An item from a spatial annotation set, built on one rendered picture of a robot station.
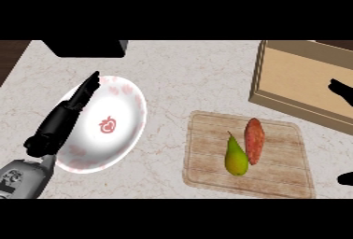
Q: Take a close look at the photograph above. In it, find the wooden cutting board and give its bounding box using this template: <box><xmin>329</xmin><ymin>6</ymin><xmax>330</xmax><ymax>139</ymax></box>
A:
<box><xmin>181</xmin><ymin>110</ymin><xmax>317</xmax><ymax>200</ymax></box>

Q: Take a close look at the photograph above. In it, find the cardboard box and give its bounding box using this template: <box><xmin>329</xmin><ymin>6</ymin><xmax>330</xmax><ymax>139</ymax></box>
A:
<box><xmin>248</xmin><ymin>39</ymin><xmax>353</xmax><ymax>136</ymax></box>

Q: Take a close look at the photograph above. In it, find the orange sweet potato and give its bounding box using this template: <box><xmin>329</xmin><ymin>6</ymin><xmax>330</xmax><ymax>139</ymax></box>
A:
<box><xmin>242</xmin><ymin>117</ymin><xmax>265</xmax><ymax>166</ymax></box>

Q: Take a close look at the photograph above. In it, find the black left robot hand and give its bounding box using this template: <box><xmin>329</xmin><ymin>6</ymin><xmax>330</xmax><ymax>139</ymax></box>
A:
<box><xmin>22</xmin><ymin>70</ymin><xmax>101</xmax><ymax>159</ymax></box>

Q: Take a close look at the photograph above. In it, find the black appliance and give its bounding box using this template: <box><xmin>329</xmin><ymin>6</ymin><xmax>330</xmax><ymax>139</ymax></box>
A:
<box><xmin>41</xmin><ymin>39</ymin><xmax>129</xmax><ymax>59</ymax></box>

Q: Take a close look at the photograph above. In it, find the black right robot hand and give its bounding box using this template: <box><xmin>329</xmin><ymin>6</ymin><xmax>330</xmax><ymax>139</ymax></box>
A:
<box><xmin>326</xmin><ymin>78</ymin><xmax>353</xmax><ymax>187</ymax></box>

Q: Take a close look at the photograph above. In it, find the white plate with red print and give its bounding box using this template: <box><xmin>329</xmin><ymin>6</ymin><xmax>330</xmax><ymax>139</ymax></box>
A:
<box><xmin>53</xmin><ymin>75</ymin><xmax>149</xmax><ymax>175</ymax></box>

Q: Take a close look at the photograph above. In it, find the green pear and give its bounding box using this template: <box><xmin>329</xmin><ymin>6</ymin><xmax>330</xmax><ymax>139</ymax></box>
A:
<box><xmin>222</xmin><ymin>131</ymin><xmax>251</xmax><ymax>177</ymax></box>

